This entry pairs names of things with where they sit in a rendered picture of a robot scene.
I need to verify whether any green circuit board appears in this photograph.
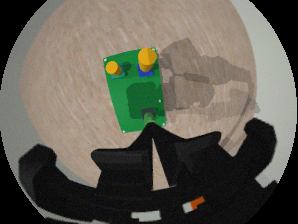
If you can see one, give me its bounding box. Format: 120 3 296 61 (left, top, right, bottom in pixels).
104 48 166 133

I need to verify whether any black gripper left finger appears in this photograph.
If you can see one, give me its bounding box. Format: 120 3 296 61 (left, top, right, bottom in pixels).
90 121 154 190

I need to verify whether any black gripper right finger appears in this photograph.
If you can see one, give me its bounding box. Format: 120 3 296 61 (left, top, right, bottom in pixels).
150 121 222 186

